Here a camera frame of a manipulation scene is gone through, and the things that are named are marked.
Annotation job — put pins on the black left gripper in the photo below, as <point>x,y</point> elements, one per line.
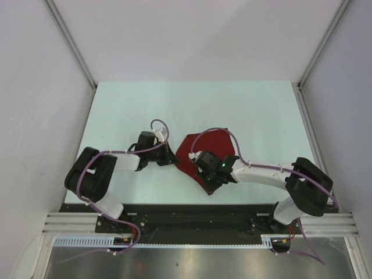
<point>168,157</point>

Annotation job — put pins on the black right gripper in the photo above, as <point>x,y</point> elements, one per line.
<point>210,188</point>

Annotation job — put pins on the red cloth napkin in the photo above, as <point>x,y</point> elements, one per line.
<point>217,142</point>

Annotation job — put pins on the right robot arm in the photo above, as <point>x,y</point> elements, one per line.
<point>308,187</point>

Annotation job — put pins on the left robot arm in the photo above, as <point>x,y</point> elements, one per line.
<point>90,176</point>

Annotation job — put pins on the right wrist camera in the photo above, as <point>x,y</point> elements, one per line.
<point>193,156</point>

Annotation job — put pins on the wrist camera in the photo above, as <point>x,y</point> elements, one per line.
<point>193,156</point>
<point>161,134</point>

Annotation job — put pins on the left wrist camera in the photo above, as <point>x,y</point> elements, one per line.
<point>161,134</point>

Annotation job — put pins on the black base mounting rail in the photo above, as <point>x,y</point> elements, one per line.
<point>202,224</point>

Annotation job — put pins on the front aluminium frame rail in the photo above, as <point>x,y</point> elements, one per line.
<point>70,224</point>

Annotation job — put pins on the right aluminium table rail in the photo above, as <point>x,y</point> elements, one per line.
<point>352,237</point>

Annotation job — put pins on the left aluminium frame post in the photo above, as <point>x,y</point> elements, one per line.
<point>70,41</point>

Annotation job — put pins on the aluminium frame post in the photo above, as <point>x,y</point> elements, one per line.
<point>70,41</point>
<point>325,39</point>

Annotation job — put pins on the right aluminium frame post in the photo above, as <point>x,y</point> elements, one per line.
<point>325,39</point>

